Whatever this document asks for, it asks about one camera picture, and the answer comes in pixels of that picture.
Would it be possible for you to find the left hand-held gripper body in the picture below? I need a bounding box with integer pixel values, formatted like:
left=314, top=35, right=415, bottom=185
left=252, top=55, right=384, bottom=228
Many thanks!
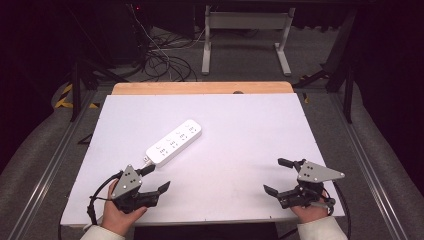
left=110, top=164, right=160, bottom=215

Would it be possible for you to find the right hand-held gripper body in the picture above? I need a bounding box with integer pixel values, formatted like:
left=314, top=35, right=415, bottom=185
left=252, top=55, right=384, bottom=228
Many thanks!
left=278, top=160, right=346, bottom=210

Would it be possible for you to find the white power strip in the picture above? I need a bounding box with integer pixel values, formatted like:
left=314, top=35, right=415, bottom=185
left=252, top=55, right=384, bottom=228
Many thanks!
left=145, top=119, right=203, bottom=169

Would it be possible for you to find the person's left hand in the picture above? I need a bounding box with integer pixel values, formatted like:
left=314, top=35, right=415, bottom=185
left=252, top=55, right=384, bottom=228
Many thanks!
left=100, top=179, right=148, bottom=237

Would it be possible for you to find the person's right hand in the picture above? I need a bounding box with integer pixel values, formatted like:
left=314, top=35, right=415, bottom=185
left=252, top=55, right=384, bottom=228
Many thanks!
left=290, top=190, right=330, bottom=224

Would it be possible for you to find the white paper sheet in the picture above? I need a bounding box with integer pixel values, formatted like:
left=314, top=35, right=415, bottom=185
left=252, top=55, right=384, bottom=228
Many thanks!
left=59, top=92, right=346, bottom=228

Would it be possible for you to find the person's right white sleeve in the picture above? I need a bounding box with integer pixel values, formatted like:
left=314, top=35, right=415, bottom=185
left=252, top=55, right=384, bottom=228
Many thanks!
left=296, top=215, right=350, bottom=240

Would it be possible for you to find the person's white sleeve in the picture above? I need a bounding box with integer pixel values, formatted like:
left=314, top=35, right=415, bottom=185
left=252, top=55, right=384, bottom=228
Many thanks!
left=79, top=224, right=126, bottom=240
left=296, top=215, right=350, bottom=240

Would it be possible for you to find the person's left white sleeve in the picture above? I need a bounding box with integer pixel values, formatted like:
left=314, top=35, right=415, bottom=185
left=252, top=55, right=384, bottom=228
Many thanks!
left=79, top=224, right=126, bottom=240

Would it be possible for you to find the black metal stand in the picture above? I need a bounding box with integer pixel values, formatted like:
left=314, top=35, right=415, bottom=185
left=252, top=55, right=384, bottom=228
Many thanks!
left=293, top=9, right=358, bottom=125
left=68, top=58, right=131, bottom=123

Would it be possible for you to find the wooden table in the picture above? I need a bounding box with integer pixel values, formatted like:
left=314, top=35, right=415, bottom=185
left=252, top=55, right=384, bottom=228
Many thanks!
left=111, top=81, right=295, bottom=96

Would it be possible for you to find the yellow black hazard tape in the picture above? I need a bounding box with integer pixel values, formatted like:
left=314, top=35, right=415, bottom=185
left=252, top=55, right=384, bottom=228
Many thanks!
left=54, top=83, right=101, bottom=110

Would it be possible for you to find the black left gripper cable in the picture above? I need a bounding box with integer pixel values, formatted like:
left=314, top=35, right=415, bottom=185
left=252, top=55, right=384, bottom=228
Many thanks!
left=86, top=170, right=125, bottom=227

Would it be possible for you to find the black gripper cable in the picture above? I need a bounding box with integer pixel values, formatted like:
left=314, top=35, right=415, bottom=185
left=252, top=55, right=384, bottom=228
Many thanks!
left=86, top=170, right=125, bottom=227
left=332, top=181, right=352, bottom=240

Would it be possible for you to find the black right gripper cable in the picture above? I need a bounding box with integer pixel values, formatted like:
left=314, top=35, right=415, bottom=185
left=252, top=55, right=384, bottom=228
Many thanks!
left=332, top=181, right=352, bottom=240

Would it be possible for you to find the aluminium floor rail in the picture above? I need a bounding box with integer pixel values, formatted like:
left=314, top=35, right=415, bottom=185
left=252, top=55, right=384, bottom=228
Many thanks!
left=6, top=89, right=101, bottom=240
left=329, top=93, right=410, bottom=240

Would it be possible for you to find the tangle of floor cables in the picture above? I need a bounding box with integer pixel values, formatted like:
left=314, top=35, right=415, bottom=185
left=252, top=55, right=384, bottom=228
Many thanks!
left=128, top=4, right=208, bottom=83

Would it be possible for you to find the white metal desk frame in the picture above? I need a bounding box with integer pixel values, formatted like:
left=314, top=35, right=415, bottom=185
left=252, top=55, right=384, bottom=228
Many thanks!
left=200, top=4, right=297, bottom=77

